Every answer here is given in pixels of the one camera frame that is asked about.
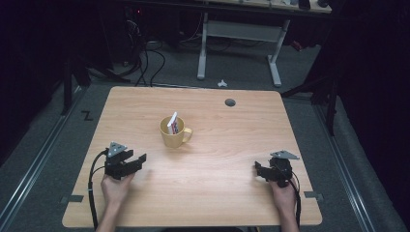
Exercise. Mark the person's left hand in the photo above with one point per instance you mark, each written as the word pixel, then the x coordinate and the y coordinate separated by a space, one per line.
pixel 114 190

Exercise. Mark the black tape mark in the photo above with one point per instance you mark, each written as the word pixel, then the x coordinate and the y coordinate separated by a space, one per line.
pixel 87 115

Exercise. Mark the grey table grommet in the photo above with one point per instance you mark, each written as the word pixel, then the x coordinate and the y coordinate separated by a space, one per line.
pixel 230 102

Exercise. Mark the metal floor rail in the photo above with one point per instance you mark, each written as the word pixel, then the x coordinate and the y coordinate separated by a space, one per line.
pixel 35 167
pixel 345 170

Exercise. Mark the white desk frame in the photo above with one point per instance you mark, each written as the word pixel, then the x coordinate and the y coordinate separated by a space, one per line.
pixel 238 30

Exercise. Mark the white printed packet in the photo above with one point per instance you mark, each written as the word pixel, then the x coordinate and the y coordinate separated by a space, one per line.
pixel 173 125

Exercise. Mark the grey tape strip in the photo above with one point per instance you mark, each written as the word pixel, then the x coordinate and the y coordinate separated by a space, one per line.
pixel 73 198
pixel 313 195

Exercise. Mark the crumpled white paper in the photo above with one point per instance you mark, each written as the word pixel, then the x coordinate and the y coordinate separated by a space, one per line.
pixel 222 83

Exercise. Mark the black metal stand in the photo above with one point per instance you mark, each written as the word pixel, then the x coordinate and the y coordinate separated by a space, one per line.
pixel 325 93
pixel 66 93

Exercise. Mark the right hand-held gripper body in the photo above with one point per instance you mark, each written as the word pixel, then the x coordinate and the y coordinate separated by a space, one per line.
pixel 281 169

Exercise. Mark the person's right hand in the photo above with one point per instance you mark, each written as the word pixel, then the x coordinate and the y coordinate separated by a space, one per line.
pixel 283 197

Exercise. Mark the yellow cup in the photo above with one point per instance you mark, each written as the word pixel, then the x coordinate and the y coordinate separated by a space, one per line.
pixel 173 135

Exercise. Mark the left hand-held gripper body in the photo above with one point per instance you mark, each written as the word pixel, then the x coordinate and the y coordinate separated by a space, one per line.
pixel 116 166

